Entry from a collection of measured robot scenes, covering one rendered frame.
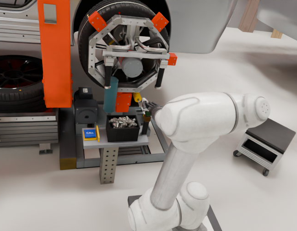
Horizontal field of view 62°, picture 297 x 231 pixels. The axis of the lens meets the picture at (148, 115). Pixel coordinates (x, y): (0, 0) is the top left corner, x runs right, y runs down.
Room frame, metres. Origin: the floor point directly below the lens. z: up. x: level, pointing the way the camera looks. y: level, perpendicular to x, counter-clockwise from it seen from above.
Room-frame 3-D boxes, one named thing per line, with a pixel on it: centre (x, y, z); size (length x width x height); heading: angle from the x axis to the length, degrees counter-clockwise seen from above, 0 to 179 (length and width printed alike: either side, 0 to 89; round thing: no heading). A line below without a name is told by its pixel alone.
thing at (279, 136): (1.88, -1.12, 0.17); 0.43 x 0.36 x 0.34; 146
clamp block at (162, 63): (1.49, -0.01, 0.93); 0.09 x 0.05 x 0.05; 22
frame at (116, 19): (1.62, 0.22, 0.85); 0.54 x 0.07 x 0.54; 112
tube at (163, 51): (1.54, 0.09, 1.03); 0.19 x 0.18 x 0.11; 22
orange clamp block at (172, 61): (1.74, -0.06, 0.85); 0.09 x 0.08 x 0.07; 112
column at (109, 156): (1.23, 0.21, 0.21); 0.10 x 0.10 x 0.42; 22
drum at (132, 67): (1.55, 0.20, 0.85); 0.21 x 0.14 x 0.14; 22
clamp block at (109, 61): (1.36, 0.30, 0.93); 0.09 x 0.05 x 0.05; 22
